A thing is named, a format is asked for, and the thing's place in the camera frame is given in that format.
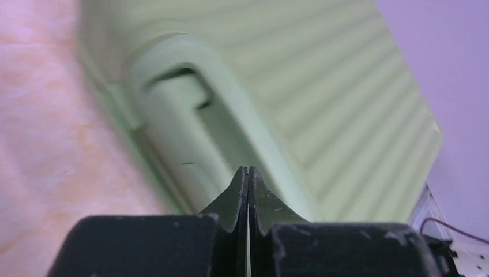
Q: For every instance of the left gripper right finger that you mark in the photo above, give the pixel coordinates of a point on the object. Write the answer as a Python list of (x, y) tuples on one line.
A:
[(282, 243)]

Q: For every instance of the green suitcase blue lining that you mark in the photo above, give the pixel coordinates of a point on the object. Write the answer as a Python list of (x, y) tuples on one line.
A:
[(315, 94)]

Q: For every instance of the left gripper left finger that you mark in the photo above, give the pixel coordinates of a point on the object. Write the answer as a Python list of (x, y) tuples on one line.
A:
[(210, 243)]

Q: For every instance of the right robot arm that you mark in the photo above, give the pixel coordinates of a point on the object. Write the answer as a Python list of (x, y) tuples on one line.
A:
[(457, 252)]

